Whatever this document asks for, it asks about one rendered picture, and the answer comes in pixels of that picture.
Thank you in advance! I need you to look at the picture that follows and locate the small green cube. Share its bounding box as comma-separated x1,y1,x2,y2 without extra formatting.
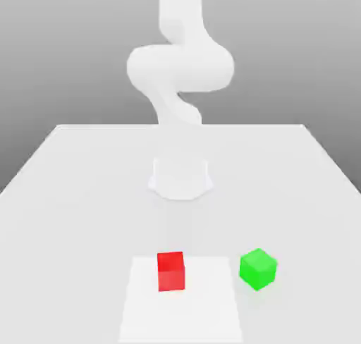
238,247,279,292

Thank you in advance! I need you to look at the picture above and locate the small red cube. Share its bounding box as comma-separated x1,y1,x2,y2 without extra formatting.
157,251,186,293

